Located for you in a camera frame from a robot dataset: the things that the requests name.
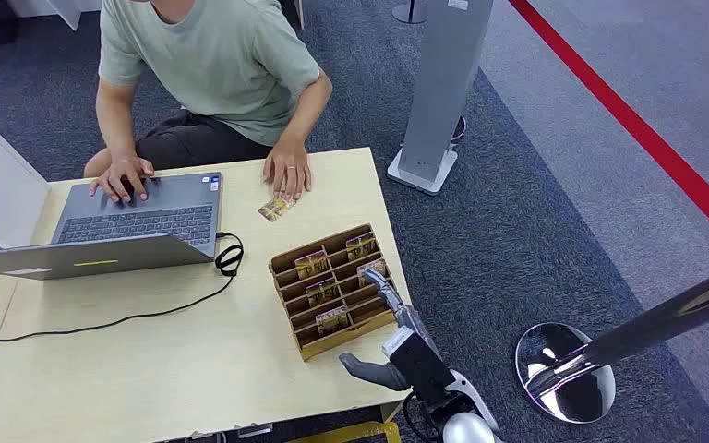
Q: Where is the person's left hand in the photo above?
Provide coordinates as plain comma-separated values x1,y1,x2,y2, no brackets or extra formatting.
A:
261,141,314,202

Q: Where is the chrome stanchion post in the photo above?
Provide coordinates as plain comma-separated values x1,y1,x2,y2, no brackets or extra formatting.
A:
515,243,709,425

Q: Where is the person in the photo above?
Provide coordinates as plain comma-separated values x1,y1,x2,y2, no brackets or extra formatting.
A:
83,0,333,205

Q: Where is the brown wooden card holder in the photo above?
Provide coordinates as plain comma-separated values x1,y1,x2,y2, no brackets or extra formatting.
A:
268,222,400,362

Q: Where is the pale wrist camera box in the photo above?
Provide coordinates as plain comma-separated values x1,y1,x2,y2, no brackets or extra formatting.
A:
382,325,415,360

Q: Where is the white furniture panel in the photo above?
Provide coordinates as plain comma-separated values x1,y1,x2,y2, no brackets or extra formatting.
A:
6,0,102,31

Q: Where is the white partition panel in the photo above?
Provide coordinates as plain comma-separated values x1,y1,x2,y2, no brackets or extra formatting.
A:
0,102,52,252

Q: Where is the grey kiosk pillar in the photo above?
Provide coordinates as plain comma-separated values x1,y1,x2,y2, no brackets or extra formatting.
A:
386,0,495,197

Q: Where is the black laptop power cable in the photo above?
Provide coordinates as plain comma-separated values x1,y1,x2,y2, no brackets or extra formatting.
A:
0,232,246,342

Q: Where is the yellow metal frame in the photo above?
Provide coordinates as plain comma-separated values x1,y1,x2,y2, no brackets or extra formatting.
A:
287,422,403,443

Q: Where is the metal table bracket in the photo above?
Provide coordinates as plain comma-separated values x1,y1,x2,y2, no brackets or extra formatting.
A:
234,423,274,440

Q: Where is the grey round stanchion base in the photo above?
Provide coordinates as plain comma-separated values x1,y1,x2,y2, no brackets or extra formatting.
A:
391,0,429,26

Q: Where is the grey open laptop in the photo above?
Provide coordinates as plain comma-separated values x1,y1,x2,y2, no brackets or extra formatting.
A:
0,172,223,281

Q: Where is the person's right hand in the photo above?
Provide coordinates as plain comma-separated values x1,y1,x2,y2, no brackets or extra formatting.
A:
88,157,156,205

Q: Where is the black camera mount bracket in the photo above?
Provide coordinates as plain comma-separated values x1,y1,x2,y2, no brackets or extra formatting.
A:
391,332,457,406

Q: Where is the printed gold card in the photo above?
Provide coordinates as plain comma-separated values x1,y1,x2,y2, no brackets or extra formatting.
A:
305,278,341,308
356,258,388,289
345,232,379,262
258,194,297,223
315,305,350,337
294,250,330,281

